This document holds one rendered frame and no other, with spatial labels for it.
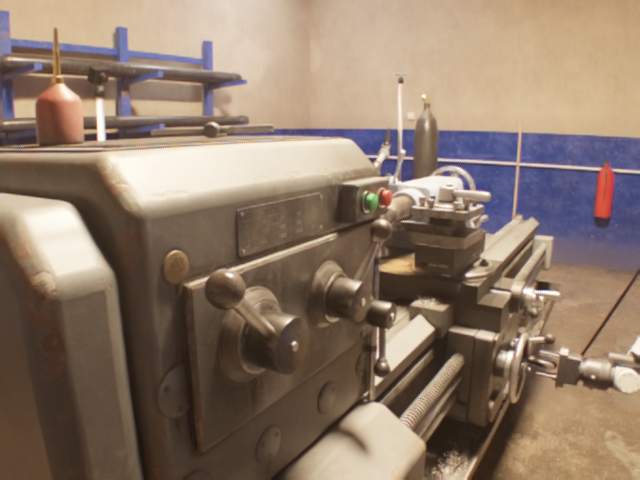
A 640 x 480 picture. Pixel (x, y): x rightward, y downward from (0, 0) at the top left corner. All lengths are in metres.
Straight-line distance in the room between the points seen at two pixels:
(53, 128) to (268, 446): 0.53
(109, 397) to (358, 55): 6.04
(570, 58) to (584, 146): 0.90
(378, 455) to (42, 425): 0.59
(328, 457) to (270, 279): 0.35
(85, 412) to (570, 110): 5.40
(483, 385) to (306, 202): 0.95
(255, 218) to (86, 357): 0.26
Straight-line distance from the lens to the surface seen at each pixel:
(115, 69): 4.09
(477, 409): 1.56
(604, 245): 5.71
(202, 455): 0.66
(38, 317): 0.48
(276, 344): 0.58
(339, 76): 6.49
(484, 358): 1.48
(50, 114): 0.74
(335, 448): 0.90
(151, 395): 0.57
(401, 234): 1.94
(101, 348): 0.51
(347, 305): 0.73
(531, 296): 1.58
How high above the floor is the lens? 1.36
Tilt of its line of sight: 13 degrees down
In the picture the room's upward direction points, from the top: straight up
